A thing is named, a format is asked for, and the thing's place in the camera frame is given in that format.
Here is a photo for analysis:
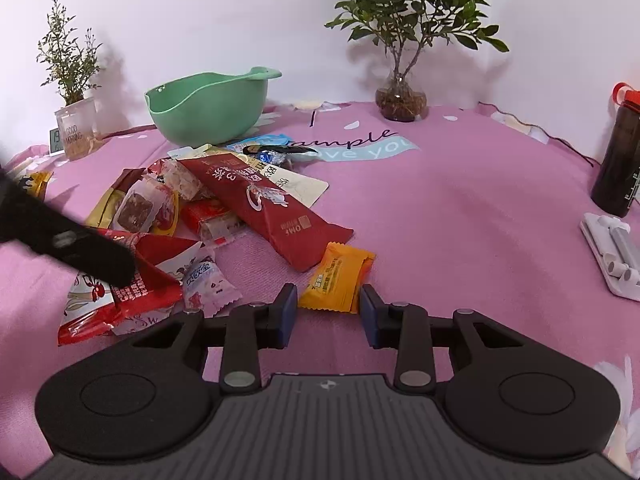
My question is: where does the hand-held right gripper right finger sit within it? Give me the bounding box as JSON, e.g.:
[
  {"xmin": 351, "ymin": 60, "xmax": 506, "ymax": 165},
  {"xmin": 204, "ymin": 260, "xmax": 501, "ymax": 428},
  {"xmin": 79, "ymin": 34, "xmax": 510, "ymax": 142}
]
[{"xmin": 360, "ymin": 284, "xmax": 531, "ymax": 395}]

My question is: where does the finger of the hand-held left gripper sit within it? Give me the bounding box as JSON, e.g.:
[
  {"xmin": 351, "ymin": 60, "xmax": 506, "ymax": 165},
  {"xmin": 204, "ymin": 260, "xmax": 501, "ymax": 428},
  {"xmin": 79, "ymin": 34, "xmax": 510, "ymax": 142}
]
[{"xmin": 0, "ymin": 162, "xmax": 136, "ymax": 286}]

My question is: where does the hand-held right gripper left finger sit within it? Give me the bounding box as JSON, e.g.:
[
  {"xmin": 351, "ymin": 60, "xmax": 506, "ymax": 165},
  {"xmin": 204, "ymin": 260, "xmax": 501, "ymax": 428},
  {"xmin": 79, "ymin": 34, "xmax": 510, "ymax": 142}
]
[{"xmin": 132, "ymin": 282, "xmax": 299, "ymax": 394}]

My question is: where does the orange candy packet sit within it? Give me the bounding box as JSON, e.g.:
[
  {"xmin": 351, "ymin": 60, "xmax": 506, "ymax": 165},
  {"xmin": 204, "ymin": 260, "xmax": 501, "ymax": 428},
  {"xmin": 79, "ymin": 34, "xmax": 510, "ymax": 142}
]
[{"xmin": 297, "ymin": 241, "xmax": 376, "ymax": 315}]

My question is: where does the clear-wrapped brown cake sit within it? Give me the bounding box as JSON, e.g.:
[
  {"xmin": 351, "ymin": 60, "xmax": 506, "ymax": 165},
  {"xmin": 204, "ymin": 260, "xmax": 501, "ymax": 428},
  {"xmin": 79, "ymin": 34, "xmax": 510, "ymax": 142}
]
[{"xmin": 110, "ymin": 175, "xmax": 178, "ymax": 236}]

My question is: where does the red white snack packet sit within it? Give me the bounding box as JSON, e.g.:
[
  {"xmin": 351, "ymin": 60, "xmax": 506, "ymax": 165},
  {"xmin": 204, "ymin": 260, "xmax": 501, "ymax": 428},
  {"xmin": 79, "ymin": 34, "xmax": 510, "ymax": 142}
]
[{"xmin": 57, "ymin": 227, "xmax": 206, "ymax": 346}]

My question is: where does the long dark red packet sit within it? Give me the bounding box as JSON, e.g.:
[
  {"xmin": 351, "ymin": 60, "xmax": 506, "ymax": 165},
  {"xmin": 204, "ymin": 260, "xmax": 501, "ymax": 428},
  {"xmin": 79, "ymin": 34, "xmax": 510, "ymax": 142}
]
[{"xmin": 177, "ymin": 156, "xmax": 355, "ymax": 273}]

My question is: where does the green plastic bowl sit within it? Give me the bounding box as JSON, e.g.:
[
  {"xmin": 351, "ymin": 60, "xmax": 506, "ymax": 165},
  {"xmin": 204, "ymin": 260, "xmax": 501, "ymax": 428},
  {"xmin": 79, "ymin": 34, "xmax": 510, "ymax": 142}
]
[{"xmin": 144, "ymin": 66, "xmax": 283, "ymax": 146}]

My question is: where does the yellow red flat packet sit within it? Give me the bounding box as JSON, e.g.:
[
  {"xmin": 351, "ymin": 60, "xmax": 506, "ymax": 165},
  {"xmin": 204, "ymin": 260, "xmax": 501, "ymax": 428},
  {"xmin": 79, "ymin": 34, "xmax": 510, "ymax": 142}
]
[{"xmin": 85, "ymin": 167, "xmax": 151, "ymax": 231}]

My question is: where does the yellow chip bag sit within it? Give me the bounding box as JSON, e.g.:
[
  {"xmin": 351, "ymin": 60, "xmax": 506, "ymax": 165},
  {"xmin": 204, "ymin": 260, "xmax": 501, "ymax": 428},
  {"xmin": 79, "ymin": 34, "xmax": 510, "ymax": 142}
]
[{"xmin": 20, "ymin": 170, "xmax": 53, "ymax": 201}]

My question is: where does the small white pink candy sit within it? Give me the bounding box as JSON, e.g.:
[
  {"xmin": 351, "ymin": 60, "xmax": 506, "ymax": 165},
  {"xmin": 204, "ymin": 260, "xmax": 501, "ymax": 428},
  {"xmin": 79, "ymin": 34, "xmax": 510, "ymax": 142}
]
[{"xmin": 181, "ymin": 255, "xmax": 243, "ymax": 318}]

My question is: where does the small plant in clear cup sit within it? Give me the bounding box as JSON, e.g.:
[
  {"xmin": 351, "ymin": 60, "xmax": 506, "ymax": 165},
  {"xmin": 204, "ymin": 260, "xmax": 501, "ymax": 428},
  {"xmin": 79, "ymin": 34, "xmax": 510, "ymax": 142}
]
[{"xmin": 36, "ymin": 0, "xmax": 106, "ymax": 162}]

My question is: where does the clear nougat packet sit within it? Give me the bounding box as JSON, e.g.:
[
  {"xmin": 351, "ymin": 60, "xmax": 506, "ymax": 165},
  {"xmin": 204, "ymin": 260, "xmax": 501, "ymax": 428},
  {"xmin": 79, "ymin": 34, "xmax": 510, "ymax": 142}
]
[{"xmin": 150, "ymin": 157, "xmax": 213, "ymax": 201}]

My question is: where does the red clear-window packet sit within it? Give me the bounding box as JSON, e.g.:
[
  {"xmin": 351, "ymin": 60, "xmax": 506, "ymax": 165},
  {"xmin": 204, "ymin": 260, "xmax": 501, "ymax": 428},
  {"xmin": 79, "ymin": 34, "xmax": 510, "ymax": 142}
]
[{"xmin": 180, "ymin": 197, "xmax": 248, "ymax": 248}]

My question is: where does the cream sachet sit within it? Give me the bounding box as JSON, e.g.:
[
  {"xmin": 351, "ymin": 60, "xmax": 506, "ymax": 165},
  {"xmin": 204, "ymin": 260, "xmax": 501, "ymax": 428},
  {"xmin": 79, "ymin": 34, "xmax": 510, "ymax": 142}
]
[
  {"xmin": 250, "ymin": 157, "xmax": 330, "ymax": 209},
  {"xmin": 167, "ymin": 144, "xmax": 241, "ymax": 161}
]

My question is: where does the pink printed tablecloth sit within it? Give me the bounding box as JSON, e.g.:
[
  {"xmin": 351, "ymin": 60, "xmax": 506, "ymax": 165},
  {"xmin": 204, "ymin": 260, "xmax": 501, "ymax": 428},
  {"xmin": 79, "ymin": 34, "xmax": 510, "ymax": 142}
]
[{"xmin": 0, "ymin": 100, "xmax": 640, "ymax": 480}]

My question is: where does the black wrapped candy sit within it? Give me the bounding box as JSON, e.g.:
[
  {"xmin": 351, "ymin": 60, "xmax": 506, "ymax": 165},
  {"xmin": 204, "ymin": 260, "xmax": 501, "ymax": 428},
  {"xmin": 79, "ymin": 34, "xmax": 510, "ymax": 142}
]
[{"xmin": 242, "ymin": 144, "xmax": 319, "ymax": 166}]

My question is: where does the light blue packet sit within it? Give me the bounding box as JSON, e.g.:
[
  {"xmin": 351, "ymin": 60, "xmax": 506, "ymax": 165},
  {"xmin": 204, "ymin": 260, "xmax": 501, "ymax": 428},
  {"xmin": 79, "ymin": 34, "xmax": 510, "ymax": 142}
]
[{"xmin": 226, "ymin": 133, "xmax": 296, "ymax": 153}]

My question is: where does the leafy plant in glass vase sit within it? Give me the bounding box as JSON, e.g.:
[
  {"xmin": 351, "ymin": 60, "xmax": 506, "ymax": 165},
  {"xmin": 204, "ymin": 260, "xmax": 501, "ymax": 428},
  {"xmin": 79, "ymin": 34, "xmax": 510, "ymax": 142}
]
[{"xmin": 325, "ymin": 0, "xmax": 511, "ymax": 122}]

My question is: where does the silver wrapper at edge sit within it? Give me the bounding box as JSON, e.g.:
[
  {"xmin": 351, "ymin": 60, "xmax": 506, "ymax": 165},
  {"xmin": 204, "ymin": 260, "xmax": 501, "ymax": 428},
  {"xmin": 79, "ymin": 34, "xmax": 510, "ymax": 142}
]
[{"xmin": 580, "ymin": 212, "xmax": 640, "ymax": 302}]

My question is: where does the dark bottle with red cap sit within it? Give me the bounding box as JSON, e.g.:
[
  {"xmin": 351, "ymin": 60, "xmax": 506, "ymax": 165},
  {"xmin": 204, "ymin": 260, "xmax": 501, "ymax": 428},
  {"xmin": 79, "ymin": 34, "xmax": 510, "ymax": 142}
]
[{"xmin": 590, "ymin": 82, "xmax": 640, "ymax": 218}]

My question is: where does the black cable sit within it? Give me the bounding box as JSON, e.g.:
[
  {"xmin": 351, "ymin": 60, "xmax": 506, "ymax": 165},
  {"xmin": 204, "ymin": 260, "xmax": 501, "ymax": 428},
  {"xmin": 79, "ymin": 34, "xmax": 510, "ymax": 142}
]
[{"xmin": 477, "ymin": 102, "xmax": 601, "ymax": 168}]

